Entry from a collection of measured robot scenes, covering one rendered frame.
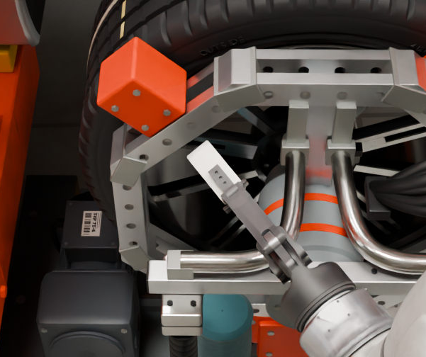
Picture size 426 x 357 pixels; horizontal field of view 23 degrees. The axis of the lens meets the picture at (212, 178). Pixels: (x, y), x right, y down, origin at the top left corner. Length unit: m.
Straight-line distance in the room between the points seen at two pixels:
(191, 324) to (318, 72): 0.35
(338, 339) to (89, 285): 0.97
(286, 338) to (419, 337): 0.86
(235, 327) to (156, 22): 0.45
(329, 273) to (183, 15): 0.43
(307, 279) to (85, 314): 0.91
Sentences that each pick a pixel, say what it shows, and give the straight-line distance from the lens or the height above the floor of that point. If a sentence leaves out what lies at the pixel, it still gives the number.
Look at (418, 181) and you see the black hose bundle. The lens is 1.27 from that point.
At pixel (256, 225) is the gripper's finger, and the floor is 1.17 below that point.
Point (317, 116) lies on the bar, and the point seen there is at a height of 1.06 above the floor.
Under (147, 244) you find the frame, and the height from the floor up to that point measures 0.78.
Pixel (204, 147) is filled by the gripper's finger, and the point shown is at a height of 1.14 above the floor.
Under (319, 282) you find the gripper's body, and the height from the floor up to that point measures 1.15.
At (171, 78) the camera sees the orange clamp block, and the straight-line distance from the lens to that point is 1.29.
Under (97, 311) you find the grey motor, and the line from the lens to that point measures 1.89.
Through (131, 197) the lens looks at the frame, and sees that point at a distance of 1.42.
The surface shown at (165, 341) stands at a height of 0.15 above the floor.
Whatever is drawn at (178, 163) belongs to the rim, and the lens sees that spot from 1.68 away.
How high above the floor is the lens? 2.01
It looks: 51 degrees down
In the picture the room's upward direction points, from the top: straight up
